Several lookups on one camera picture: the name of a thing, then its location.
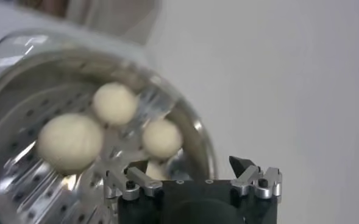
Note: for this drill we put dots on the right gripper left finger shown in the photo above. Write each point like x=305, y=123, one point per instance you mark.
x=145, y=184

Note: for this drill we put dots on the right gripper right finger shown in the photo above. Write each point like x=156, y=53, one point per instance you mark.
x=249, y=179

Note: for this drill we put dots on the white steamed baozi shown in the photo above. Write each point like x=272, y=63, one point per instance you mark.
x=156, y=171
x=70, y=141
x=115, y=103
x=162, y=138

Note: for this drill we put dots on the perforated steel steamer basket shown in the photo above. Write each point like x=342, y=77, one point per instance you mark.
x=14, y=170

